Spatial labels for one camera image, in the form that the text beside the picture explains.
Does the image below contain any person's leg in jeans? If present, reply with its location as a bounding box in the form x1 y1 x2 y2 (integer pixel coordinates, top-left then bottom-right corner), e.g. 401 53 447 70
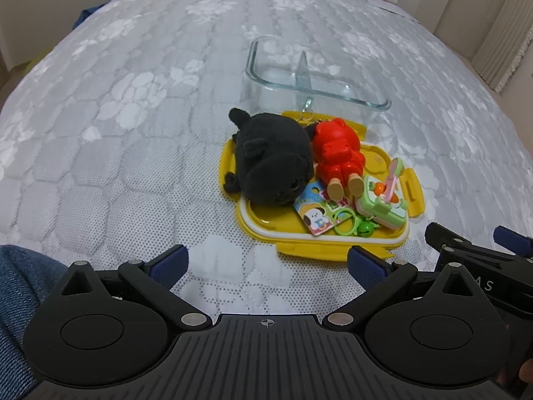
0 244 81 400

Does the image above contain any blue cloth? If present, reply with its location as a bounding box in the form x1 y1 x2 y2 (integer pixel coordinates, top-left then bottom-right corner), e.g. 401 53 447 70
72 2 107 30

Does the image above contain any green toy lunchbox keychain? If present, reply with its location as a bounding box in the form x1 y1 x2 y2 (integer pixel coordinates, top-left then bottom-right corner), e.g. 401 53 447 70
332 157 411 239

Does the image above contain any clear glass container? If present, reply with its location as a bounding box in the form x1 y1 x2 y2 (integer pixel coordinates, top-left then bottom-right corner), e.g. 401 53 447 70
245 36 392 112

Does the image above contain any cartoon dog card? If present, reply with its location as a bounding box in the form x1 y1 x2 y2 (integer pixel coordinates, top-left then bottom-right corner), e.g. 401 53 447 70
293 181 354 237

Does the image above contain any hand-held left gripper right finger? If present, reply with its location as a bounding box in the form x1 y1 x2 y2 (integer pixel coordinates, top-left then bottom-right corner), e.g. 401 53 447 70
322 244 475 331

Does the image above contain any yellow container lid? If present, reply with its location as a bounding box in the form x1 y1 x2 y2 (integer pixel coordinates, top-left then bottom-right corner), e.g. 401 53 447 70
219 110 426 262

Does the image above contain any grey quilted mattress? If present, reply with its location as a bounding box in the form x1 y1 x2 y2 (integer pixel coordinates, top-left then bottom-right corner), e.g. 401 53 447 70
0 0 533 328

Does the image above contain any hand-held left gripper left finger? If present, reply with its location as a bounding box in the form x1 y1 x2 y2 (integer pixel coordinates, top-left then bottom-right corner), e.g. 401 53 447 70
62 244 213 331

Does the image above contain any black plush toy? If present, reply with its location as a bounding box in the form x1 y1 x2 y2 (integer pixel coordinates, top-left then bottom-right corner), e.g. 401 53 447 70
224 107 319 206

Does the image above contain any red toy figure keychain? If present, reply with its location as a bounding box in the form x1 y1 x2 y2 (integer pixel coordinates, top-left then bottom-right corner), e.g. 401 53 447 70
296 108 366 203

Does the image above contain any person's right hand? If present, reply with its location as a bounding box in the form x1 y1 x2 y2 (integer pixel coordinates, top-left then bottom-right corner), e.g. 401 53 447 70
517 359 533 397

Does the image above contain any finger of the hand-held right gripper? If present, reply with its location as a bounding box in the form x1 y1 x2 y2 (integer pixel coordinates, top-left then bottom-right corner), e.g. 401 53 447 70
425 222 519 276
493 225 533 260

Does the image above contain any white paper sheet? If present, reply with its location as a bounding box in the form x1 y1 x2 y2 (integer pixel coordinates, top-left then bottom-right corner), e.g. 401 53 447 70
354 0 420 25

